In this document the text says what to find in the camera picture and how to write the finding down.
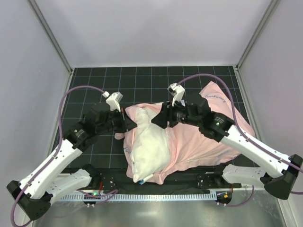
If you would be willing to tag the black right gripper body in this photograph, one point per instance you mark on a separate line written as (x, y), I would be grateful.
(169, 116)

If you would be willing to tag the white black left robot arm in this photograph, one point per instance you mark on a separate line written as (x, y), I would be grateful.
(39, 190)

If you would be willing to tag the slotted grey cable duct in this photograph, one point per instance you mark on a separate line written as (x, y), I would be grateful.
(77, 196)

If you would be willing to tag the left aluminium frame post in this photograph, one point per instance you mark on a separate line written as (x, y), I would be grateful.
(40, 17)

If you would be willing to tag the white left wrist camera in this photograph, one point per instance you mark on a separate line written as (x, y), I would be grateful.
(113, 100)

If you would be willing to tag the aluminium frame post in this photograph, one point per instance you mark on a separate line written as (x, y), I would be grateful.
(40, 17)
(258, 31)

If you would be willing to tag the black gridded work mat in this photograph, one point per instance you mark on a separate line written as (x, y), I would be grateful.
(138, 85)

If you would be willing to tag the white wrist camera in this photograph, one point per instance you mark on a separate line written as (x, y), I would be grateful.
(113, 100)
(177, 91)

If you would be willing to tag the blue white pillow label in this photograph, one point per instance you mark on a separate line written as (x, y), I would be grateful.
(144, 180)

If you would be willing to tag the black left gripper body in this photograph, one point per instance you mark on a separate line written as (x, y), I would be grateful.
(122, 121)

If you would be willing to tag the right aluminium frame post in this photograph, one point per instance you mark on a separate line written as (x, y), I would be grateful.
(258, 31)

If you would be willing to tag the pink purple printed pillowcase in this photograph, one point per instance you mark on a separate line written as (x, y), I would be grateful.
(188, 147)

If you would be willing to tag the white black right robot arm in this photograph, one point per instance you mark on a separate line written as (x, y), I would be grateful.
(276, 172)

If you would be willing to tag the white pillow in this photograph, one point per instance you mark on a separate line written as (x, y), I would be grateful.
(150, 151)

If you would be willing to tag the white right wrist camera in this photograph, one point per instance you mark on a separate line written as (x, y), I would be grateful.
(177, 91)

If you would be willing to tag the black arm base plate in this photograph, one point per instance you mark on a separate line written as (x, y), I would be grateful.
(192, 181)

